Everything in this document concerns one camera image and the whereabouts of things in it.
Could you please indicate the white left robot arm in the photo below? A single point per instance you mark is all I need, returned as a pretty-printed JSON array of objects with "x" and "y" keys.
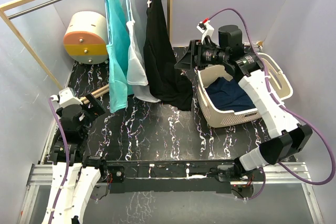
[{"x": 74, "y": 174}]

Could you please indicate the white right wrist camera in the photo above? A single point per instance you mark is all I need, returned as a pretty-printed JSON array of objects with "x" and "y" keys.
[{"x": 205, "y": 28}]

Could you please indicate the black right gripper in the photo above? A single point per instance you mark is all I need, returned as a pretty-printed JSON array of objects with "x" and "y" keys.
[{"x": 198, "y": 49}]

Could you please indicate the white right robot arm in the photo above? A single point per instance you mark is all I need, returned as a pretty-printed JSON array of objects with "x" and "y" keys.
[{"x": 288, "y": 136}]

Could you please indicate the wooden clothes rack frame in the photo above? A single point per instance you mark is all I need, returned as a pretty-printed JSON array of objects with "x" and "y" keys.
[{"x": 23, "y": 80}]

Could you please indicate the navy blue garment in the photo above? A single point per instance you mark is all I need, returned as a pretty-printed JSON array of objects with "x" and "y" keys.
[{"x": 228, "y": 95}]

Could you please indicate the cream plastic laundry basket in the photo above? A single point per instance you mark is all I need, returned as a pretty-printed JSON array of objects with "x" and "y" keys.
[{"x": 218, "y": 118}]

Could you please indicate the white t shirt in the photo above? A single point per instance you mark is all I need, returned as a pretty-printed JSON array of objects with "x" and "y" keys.
[{"x": 136, "y": 75}]

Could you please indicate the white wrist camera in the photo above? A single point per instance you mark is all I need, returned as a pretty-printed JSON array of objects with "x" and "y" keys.
[
  {"x": 66, "y": 97},
  {"x": 205, "y": 28}
]

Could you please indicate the black t shirt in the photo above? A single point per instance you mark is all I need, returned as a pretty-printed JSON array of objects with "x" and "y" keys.
[{"x": 165, "y": 82}]

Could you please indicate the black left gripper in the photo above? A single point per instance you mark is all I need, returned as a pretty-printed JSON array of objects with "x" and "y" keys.
[{"x": 94, "y": 110}]

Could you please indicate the aluminium base frame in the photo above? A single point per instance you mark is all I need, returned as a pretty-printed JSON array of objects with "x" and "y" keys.
[{"x": 119, "y": 177}]

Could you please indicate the teal t shirt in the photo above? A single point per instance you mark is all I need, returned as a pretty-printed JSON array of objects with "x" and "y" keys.
[{"x": 117, "y": 48}]

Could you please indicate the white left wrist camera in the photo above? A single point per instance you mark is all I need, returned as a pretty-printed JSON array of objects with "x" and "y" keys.
[{"x": 66, "y": 97}]

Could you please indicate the cream round drawer cabinet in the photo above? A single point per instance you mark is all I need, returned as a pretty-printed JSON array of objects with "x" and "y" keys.
[{"x": 86, "y": 38}]

